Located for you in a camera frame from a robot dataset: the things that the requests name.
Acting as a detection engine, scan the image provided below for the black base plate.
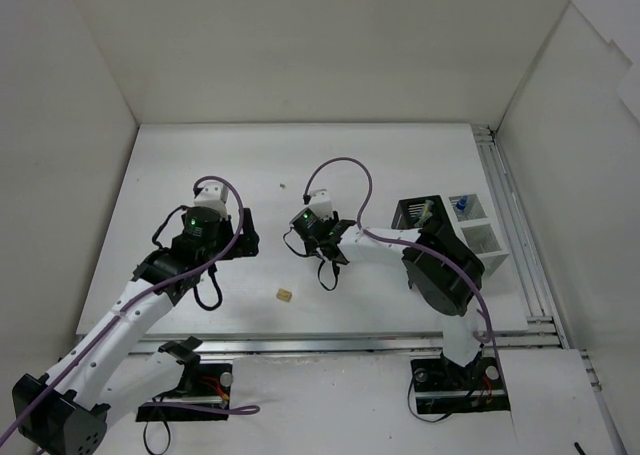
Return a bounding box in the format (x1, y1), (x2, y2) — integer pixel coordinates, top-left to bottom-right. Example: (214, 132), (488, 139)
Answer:
(408, 356), (511, 423)
(135, 361), (233, 423)

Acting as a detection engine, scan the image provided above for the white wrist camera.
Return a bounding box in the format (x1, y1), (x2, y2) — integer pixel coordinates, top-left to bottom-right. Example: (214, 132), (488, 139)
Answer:
(303, 189), (334, 220)
(194, 181), (229, 218)

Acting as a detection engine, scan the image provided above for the purple cable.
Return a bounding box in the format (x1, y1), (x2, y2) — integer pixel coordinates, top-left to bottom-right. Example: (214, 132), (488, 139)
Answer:
(302, 157), (501, 371)
(0, 175), (262, 441)

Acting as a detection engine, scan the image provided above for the white slotted container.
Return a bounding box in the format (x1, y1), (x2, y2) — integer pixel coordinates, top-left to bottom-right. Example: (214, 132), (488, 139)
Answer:
(448, 193), (509, 278)

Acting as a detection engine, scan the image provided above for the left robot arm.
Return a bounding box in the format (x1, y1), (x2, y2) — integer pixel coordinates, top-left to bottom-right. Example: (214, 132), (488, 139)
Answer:
(1, 206), (259, 454)

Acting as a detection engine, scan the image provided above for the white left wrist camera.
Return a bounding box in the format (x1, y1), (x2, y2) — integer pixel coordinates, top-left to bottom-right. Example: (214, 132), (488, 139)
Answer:
(194, 181), (229, 218)

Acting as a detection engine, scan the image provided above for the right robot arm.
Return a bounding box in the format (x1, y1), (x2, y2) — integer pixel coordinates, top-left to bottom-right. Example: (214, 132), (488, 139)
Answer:
(290, 208), (485, 387)

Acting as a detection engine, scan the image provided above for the clear glue bottle blue cap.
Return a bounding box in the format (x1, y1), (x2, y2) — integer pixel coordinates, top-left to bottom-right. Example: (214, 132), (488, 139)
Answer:
(454, 195), (469, 213)

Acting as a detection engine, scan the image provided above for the black slotted container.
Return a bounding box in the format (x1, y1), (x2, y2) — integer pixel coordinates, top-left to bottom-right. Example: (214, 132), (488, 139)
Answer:
(393, 194), (469, 291)

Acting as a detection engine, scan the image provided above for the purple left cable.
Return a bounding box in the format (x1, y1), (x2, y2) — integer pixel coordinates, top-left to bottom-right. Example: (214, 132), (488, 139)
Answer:
(0, 175), (262, 441)

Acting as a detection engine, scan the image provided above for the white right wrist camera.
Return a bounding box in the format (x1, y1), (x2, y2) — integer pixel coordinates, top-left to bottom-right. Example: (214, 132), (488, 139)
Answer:
(303, 189), (334, 220)

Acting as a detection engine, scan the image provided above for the small tan eraser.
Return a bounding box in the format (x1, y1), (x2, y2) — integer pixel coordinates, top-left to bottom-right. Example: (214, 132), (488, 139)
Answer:
(276, 289), (293, 303)

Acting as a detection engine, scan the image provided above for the aluminium rail frame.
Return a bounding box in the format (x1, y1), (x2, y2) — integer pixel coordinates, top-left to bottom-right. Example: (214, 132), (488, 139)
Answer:
(74, 124), (569, 359)

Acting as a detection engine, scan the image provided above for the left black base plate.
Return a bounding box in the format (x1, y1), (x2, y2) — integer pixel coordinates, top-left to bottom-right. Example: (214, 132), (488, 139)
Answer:
(135, 361), (233, 423)

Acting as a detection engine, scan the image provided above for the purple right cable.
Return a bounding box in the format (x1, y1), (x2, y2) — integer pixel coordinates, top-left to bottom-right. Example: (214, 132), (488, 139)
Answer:
(302, 157), (501, 371)

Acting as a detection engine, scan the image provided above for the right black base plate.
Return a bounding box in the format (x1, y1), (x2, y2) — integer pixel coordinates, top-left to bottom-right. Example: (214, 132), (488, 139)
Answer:
(408, 356), (511, 423)

